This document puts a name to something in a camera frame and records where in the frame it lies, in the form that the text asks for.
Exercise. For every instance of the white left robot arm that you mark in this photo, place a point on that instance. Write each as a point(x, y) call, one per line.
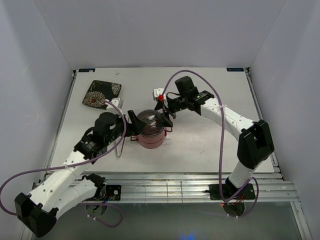
point(40, 209)

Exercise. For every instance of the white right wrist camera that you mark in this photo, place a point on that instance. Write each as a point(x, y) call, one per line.
point(158, 95)

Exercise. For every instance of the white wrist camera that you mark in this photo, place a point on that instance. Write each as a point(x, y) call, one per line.
point(158, 95)
point(114, 103)

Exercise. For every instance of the pink steel-lined bowl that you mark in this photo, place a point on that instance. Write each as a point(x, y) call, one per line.
point(162, 132)
point(148, 142)

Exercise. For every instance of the stainless steel tongs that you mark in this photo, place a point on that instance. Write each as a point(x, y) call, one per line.
point(119, 152)

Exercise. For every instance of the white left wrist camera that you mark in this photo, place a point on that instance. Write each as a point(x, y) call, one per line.
point(114, 103)

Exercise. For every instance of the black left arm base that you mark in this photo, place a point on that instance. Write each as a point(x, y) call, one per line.
point(109, 193)

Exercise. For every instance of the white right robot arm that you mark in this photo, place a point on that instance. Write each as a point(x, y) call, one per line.
point(255, 142)

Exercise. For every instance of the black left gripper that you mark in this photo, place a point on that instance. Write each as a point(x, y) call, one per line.
point(136, 126)

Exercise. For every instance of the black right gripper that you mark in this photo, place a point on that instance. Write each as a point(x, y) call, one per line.
point(164, 122)

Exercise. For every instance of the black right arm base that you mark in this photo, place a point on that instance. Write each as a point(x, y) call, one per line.
point(247, 193)

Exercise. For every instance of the black patterned square plate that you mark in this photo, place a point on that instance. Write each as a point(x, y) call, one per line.
point(99, 91)

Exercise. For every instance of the grey lid with handle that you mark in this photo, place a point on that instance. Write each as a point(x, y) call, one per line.
point(150, 117)

